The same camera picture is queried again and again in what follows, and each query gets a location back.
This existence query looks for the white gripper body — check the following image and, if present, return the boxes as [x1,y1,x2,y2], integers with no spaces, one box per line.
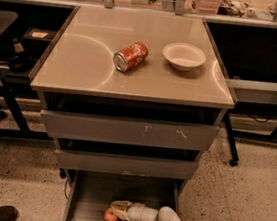
[125,202,158,221]

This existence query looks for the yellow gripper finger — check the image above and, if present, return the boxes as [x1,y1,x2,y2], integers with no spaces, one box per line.
[111,200,132,210]
[111,206,129,221]

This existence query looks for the red apple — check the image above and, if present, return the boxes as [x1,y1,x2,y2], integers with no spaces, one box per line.
[103,208,119,221]

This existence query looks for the open bottom grey drawer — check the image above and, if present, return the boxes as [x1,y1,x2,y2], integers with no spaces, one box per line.
[63,171,177,221]

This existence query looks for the middle grey drawer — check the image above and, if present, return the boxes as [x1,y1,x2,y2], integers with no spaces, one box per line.
[56,150,198,180]

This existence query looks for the top grey drawer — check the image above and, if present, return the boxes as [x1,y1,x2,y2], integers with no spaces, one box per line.
[40,110,219,151]

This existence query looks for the grey drawer cabinet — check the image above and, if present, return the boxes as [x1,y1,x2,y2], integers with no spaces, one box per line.
[30,6,234,209]

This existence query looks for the orange soda can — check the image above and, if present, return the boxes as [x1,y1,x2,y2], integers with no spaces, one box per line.
[113,42,149,72]

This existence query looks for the white paper bowl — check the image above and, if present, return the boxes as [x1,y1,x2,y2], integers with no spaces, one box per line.
[163,42,206,72]

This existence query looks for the black headphones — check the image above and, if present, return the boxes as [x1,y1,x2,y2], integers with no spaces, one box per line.
[8,54,33,73]

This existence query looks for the pink stacked trays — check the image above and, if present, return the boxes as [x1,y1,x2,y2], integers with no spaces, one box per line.
[191,0,222,15]

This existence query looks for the black desk frame left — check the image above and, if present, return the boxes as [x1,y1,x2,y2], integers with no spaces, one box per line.
[0,9,69,146]

